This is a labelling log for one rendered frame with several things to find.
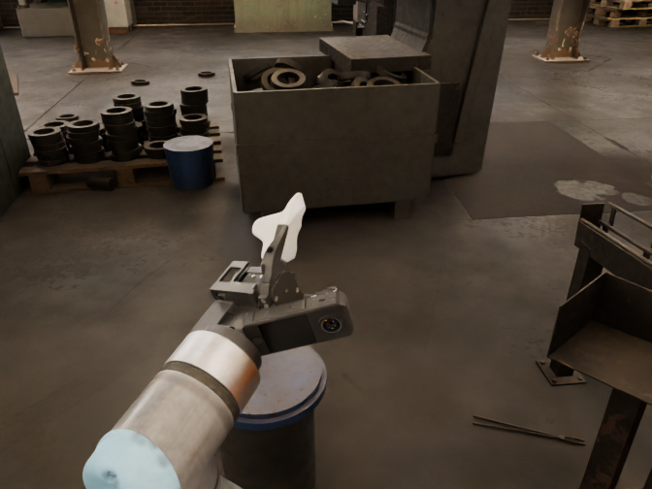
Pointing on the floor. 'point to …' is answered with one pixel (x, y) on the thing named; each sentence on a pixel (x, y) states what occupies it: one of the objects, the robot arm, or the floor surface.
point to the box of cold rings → (331, 134)
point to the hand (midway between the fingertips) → (324, 242)
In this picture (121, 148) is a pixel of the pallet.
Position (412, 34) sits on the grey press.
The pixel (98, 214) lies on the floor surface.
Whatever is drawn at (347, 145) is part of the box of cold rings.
